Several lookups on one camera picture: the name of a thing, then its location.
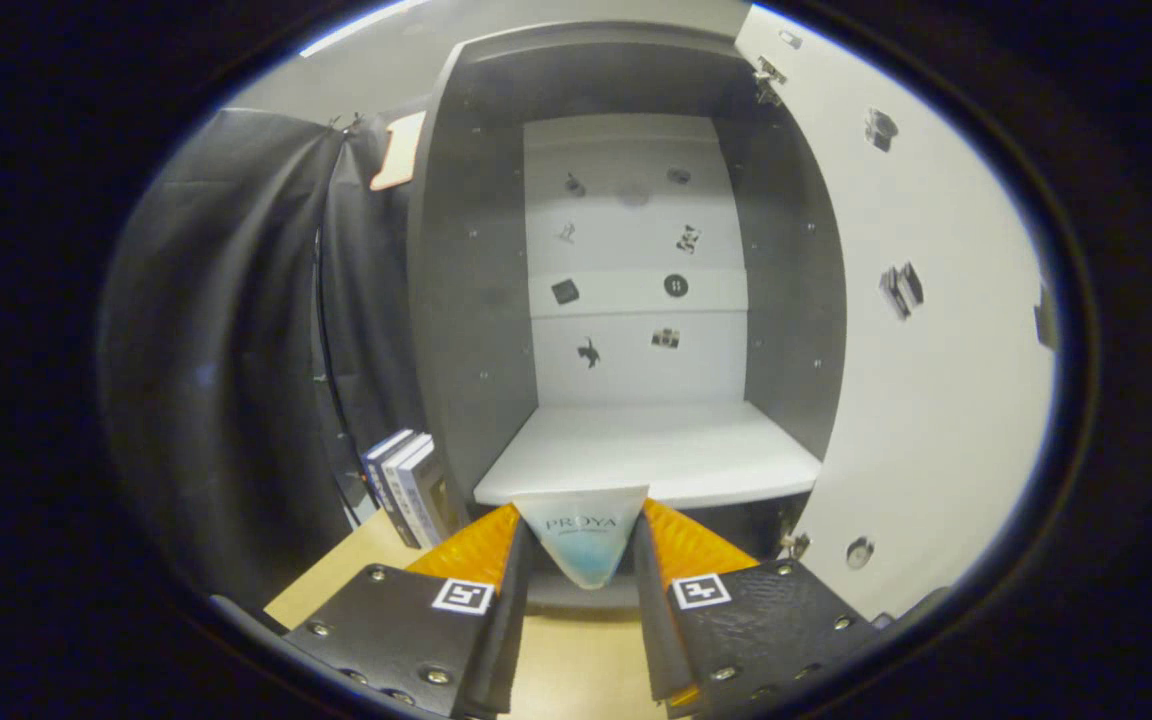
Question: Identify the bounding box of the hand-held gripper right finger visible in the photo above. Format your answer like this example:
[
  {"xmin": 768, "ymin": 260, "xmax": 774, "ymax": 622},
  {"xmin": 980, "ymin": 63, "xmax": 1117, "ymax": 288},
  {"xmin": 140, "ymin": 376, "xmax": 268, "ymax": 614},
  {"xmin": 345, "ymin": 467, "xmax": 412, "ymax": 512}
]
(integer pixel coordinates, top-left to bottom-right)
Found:
[{"xmin": 632, "ymin": 497, "xmax": 879, "ymax": 716}]

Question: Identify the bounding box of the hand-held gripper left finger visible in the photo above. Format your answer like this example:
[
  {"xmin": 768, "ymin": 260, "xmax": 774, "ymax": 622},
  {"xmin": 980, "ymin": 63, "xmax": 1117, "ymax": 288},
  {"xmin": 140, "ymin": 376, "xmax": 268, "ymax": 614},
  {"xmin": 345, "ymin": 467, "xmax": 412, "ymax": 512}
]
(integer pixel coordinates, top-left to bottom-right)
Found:
[{"xmin": 281, "ymin": 502, "xmax": 537, "ymax": 720}]

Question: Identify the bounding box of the white and blue tube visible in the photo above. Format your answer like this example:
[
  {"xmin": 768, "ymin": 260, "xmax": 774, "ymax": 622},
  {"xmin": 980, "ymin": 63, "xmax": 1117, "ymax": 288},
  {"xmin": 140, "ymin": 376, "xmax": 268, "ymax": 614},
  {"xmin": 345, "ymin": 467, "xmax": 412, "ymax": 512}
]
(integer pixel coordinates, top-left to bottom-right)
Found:
[{"xmin": 511, "ymin": 486, "xmax": 651, "ymax": 591}]

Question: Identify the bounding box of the white cabinet shelf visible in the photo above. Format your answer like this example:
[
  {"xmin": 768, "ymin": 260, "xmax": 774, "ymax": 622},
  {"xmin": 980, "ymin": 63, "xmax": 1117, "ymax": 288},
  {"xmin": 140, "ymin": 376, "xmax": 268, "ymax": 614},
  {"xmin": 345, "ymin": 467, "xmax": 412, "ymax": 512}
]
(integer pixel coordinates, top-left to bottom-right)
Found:
[{"xmin": 473, "ymin": 400, "xmax": 824, "ymax": 509}]

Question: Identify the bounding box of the grey cabinet body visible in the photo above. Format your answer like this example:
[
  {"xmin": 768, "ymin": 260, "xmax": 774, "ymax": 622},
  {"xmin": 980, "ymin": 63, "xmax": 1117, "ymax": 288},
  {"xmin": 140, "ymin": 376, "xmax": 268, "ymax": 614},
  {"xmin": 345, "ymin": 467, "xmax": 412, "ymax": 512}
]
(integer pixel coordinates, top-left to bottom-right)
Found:
[{"xmin": 406, "ymin": 22, "xmax": 849, "ymax": 601}]

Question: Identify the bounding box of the black backdrop cloth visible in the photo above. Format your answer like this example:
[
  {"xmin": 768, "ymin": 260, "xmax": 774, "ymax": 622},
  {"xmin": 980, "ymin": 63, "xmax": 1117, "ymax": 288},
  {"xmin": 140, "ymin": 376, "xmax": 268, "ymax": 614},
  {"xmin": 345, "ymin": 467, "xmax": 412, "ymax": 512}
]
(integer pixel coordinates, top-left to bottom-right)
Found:
[{"xmin": 96, "ymin": 108, "xmax": 427, "ymax": 606}]

